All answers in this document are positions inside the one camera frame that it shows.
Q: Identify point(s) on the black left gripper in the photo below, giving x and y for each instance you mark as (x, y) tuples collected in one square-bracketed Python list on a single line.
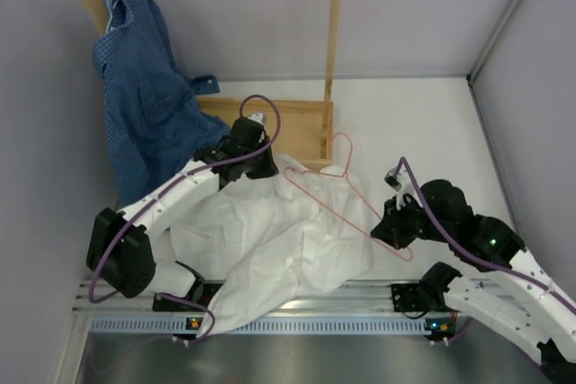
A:
[(269, 169)]

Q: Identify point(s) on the aluminium mounting rail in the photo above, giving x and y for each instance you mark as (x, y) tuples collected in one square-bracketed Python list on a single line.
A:
[(359, 298)]

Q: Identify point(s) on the grey slotted cable duct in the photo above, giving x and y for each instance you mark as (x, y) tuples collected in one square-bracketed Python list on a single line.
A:
[(157, 325)]

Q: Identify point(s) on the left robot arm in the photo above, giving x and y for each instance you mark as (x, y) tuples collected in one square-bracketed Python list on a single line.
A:
[(123, 247)]

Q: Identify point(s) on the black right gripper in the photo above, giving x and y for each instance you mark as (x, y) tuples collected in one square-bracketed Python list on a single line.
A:
[(390, 228)]

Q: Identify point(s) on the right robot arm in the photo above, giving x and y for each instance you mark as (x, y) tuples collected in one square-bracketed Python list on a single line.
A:
[(495, 279)]

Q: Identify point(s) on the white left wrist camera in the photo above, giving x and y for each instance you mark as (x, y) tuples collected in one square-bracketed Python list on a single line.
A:
[(258, 117)]

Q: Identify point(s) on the wooden clothes rack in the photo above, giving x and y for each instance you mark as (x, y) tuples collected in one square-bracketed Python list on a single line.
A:
[(297, 123)]

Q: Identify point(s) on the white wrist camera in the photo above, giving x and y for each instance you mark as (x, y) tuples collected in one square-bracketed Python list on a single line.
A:
[(258, 117), (400, 182)]

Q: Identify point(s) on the white shirt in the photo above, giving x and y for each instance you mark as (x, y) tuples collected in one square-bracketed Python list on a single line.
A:
[(268, 243)]

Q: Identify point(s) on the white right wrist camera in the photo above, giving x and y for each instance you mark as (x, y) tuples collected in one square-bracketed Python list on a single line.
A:
[(400, 182)]

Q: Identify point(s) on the blue checkered shirt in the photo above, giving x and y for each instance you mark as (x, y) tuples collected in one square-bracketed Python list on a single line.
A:
[(152, 120)]

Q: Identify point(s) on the aluminium corner frame post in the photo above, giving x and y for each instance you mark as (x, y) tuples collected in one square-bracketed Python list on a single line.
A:
[(498, 30)]

